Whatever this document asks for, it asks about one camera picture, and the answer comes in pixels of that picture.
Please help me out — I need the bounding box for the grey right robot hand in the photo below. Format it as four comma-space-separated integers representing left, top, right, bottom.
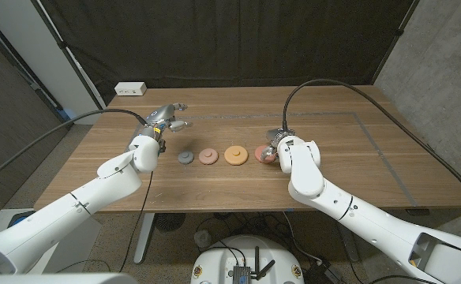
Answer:
260, 128, 297, 163

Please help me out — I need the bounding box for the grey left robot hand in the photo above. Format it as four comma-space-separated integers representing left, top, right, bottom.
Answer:
141, 102, 192, 139

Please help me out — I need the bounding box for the coral red disk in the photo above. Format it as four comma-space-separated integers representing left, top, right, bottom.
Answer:
254, 144, 278, 164

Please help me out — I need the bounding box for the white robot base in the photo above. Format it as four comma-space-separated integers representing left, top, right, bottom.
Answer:
189, 234, 305, 284

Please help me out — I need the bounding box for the white power strip box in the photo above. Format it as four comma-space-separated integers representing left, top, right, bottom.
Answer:
114, 81, 148, 97

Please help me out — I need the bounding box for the large orange disk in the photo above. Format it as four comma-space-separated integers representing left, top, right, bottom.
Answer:
223, 145, 249, 166

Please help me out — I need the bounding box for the dusty pink disk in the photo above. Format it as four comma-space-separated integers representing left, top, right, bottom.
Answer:
198, 148, 219, 166

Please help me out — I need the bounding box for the black backdrop curtain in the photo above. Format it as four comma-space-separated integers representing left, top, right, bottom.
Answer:
31, 0, 419, 106

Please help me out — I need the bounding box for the round black floor fan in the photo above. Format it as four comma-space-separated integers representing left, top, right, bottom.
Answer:
154, 212, 186, 233

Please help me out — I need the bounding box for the metal table leg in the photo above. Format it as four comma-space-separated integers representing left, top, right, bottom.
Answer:
334, 224, 361, 263
133, 212, 156, 264

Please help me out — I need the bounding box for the black backdrop stand pole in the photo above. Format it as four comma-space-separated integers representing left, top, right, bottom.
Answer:
370, 0, 421, 86
31, 0, 105, 114

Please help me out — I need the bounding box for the round grey floor object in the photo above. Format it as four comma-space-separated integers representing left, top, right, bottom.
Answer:
193, 230, 212, 249

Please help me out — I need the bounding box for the grey box with black antennas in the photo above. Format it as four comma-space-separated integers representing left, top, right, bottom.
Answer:
230, 246, 277, 284

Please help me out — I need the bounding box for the black floor power strip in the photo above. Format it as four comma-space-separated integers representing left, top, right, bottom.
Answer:
303, 260, 344, 284

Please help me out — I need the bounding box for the blue foot pedal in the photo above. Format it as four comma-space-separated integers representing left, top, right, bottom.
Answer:
7, 211, 36, 229

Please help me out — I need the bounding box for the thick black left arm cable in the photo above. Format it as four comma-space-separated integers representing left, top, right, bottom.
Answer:
0, 108, 148, 189

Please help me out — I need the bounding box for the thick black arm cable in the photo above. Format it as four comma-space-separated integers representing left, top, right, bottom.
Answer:
0, 108, 148, 189
281, 78, 461, 214

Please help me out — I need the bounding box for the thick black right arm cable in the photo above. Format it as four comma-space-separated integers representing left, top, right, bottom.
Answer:
281, 78, 461, 214

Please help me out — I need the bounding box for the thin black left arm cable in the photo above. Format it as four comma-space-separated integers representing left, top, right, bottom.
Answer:
118, 170, 155, 274

